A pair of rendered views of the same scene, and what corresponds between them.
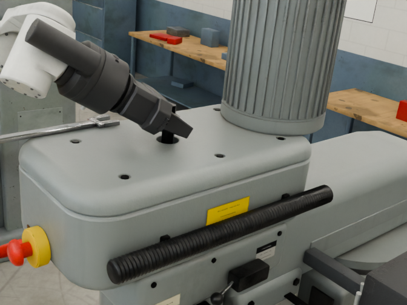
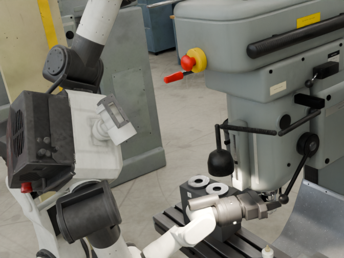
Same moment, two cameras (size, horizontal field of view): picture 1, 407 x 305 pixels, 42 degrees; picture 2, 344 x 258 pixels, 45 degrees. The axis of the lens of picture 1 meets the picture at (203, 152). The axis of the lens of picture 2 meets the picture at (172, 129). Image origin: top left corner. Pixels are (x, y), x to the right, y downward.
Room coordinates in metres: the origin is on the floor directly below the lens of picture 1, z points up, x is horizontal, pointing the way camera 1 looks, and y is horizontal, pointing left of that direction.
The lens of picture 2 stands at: (-0.35, 0.15, 2.03)
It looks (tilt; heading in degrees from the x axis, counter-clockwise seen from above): 24 degrees down; 10
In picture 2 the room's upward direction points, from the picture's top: 8 degrees counter-clockwise
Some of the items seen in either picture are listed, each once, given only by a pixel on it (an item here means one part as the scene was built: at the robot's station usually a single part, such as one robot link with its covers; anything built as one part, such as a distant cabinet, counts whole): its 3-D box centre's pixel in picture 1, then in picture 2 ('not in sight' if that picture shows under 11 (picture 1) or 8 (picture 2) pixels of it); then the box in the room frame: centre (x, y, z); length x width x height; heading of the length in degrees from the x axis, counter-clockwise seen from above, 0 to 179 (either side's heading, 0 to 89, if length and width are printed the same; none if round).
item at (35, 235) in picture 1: (36, 246); (196, 60); (0.66, 0.23, 1.76); 0.06 x 0.02 x 0.06; 42
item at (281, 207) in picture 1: (235, 225); (315, 29); (0.72, -0.06, 1.79); 0.45 x 0.04 x 0.04; 132
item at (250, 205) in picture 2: not in sight; (242, 208); (0.78, 0.15, 1.23); 0.13 x 0.12 x 0.10; 20
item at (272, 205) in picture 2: not in sight; (272, 206); (0.78, 0.05, 1.23); 0.06 x 0.02 x 0.03; 110
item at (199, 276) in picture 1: (178, 240); (273, 63); (0.84, 0.03, 1.68); 0.34 x 0.24 x 0.10; 132
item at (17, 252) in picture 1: (20, 251); (188, 62); (0.64, 0.25, 1.76); 0.04 x 0.03 x 0.04; 42
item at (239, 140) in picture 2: not in sight; (239, 155); (0.74, 0.14, 1.45); 0.04 x 0.04 x 0.21; 42
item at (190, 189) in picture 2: not in sight; (210, 205); (1.10, 0.28, 1.03); 0.22 x 0.12 x 0.20; 49
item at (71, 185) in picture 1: (171, 180); (264, 19); (0.82, 0.05, 1.81); 0.47 x 0.26 x 0.16; 132
